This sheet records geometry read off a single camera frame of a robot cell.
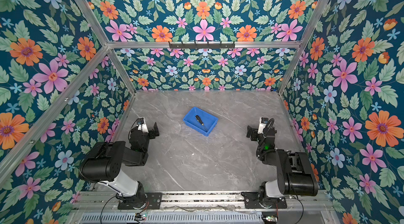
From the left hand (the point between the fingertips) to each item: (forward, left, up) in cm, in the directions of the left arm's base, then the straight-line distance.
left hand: (147, 119), depth 90 cm
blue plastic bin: (+3, -36, -10) cm, 38 cm away
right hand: (-6, -65, -4) cm, 65 cm away
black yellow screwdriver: (+5, -29, -9) cm, 31 cm away
